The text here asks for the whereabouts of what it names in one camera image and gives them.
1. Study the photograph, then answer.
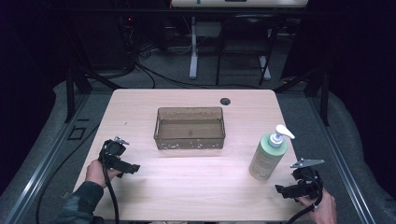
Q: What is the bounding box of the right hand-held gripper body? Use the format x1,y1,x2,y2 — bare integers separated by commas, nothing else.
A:
290,158,326,200

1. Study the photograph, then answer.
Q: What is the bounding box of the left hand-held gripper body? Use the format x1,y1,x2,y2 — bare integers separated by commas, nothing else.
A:
98,136,131,168

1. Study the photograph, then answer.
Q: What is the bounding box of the person's left hand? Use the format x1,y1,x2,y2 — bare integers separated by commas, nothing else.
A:
84,159,123,189

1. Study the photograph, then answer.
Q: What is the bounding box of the person's right hand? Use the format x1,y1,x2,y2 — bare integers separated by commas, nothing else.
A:
296,188,338,224

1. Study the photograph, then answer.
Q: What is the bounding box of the green pump soap bottle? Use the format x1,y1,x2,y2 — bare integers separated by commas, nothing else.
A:
247,123,296,181

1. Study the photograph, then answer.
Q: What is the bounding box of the black metal stand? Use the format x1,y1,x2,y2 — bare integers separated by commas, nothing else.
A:
64,59,125,124
273,63,332,127

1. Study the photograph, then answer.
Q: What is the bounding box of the brown translucent plastic box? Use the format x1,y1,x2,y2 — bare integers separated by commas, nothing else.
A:
153,106,227,151

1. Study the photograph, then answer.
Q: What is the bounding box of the dark cabinet with red light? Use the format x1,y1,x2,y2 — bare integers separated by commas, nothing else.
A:
74,10,136,71

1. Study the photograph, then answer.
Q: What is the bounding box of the white desk with legs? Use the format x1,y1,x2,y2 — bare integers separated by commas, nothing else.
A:
170,0,310,82

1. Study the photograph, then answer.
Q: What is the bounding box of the black chair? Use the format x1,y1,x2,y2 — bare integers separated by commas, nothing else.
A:
215,12,283,87

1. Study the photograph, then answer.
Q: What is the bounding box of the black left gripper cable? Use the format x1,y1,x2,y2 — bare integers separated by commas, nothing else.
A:
101,157,121,224

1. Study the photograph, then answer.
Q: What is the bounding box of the aluminium floor rail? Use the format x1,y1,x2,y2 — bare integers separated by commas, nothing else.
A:
307,94,378,224
2,92,92,224

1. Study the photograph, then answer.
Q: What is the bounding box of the black cable on floor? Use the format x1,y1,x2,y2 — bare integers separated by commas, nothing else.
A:
35,123,101,224

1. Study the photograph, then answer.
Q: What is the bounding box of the bundle of black floor cables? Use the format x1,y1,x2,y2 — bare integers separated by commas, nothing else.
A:
134,40,269,91

